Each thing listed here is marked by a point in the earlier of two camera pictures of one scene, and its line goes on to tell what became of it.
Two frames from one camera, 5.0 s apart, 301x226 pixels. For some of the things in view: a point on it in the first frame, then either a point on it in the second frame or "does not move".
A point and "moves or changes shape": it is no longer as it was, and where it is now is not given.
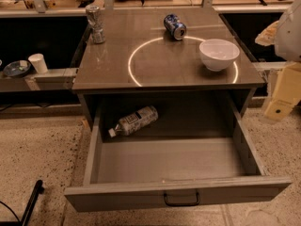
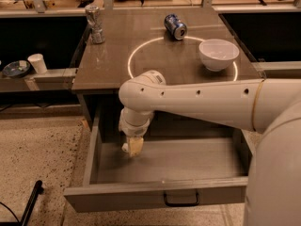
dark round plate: x=16 y=68 does not move
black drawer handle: x=182 y=204 does not move
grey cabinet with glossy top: x=166 y=67 does not move
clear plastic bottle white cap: x=135 y=121 moves or changes shape
